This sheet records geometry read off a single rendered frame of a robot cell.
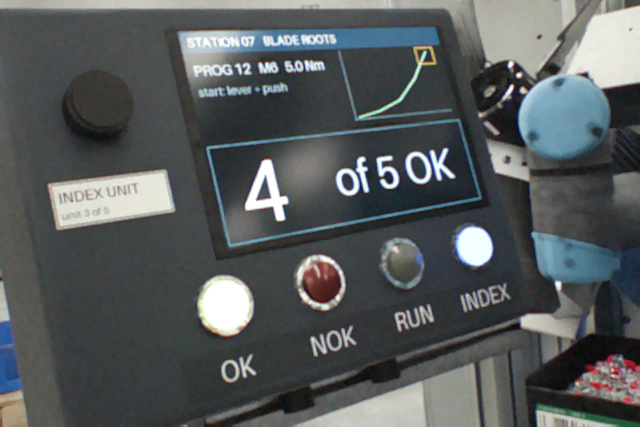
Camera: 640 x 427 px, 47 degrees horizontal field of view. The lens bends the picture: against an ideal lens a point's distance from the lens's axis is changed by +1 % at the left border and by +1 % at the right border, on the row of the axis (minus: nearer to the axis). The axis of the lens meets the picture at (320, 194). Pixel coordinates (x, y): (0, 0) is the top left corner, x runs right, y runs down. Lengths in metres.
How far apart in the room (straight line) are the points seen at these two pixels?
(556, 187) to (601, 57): 0.86
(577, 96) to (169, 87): 0.42
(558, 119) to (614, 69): 0.83
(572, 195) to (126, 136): 0.47
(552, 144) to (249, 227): 0.39
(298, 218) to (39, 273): 0.12
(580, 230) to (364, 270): 0.37
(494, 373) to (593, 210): 0.24
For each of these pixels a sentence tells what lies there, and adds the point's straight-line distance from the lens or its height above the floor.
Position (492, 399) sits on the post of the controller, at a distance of 0.53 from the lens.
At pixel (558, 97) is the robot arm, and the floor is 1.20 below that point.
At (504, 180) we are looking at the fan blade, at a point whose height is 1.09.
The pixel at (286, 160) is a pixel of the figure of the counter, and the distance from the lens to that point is 0.36.
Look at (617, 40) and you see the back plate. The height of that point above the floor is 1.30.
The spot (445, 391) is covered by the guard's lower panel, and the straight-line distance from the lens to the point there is 2.65.
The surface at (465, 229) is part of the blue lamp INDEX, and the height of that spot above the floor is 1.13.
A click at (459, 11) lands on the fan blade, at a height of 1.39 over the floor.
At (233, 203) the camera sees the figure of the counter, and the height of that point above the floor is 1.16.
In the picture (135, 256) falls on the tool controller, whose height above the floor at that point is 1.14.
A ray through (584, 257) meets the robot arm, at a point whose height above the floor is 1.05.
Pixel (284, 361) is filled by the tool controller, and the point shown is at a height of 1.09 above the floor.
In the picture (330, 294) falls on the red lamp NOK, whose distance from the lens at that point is 0.34.
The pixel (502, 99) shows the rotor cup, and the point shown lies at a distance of 1.13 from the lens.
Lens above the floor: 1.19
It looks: 5 degrees down
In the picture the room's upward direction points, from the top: 6 degrees counter-clockwise
